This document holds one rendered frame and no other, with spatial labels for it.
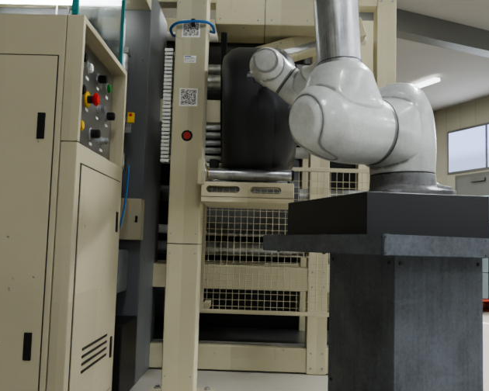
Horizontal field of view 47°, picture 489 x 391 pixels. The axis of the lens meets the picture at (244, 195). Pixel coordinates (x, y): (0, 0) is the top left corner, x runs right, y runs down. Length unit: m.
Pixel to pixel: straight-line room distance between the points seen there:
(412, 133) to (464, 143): 11.06
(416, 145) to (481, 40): 7.31
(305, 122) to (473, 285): 0.53
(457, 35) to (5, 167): 7.21
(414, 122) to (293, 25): 1.48
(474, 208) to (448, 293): 0.20
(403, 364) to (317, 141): 0.50
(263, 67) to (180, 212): 0.81
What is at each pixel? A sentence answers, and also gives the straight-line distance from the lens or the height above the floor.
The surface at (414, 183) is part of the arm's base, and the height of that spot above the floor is 0.77.
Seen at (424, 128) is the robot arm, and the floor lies 0.90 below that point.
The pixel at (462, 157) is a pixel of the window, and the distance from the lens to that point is 12.39.
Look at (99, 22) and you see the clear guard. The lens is 2.03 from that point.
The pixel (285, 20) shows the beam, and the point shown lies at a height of 1.66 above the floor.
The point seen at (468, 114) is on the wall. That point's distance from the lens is 12.47.
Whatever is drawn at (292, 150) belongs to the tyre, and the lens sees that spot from 2.23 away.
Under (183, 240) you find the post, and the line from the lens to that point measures 2.30.
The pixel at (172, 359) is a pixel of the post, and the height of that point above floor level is 0.16.
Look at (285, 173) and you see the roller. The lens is 2.23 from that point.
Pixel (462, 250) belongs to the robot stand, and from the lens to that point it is 1.19.
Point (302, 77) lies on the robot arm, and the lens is 1.76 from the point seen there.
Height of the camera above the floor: 0.62
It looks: 5 degrees up
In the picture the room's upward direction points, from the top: 2 degrees clockwise
